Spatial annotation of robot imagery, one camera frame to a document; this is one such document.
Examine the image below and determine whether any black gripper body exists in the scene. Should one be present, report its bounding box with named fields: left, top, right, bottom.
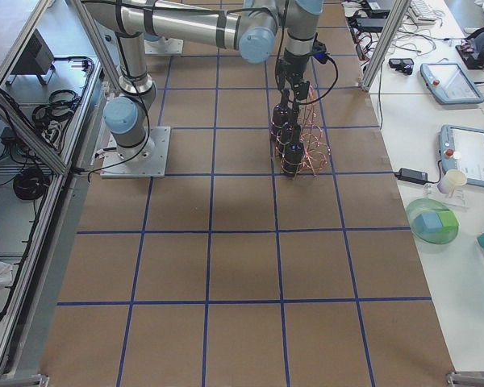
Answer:
left=275, top=50, right=310, bottom=99

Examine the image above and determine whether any dark wine bottle carried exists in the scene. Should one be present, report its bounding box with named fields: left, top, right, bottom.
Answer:
left=276, top=123, right=301, bottom=157

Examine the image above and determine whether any dark wine bottle in basket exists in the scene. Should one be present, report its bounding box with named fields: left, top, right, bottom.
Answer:
left=282, top=142, right=304, bottom=177

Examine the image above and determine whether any black power adapter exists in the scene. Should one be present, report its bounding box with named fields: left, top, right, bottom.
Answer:
left=394, top=168, right=428, bottom=185

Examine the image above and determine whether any teach pendant far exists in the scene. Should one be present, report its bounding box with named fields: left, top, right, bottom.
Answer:
left=419, top=62, right=484, bottom=105

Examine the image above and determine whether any teach pendant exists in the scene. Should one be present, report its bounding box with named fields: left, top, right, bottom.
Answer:
left=439, top=124, right=484, bottom=187
left=419, top=62, right=484, bottom=105

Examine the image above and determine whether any paper cup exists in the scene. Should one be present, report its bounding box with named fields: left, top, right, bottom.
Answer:
left=436, top=169, right=467, bottom=197

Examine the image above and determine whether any green bowl with blocks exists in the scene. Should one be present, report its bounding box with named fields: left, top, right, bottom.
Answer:
left=406, top=198, right=459, bottom=244

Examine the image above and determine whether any teach pendant near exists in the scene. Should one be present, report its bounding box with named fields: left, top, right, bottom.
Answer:
left=439, top=124, right=484, bottom=187

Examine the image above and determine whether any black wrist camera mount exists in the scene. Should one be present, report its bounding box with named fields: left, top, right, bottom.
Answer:
left=311, top=34, right=329, bottom=65

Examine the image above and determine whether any copper wire wine basket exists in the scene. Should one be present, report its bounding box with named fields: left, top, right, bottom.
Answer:
left=273, top=105, right=331, bottom=176

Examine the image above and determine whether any aluminium frame post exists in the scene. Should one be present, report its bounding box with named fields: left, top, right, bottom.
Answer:
left=361, top=0, right=410, bottom=92

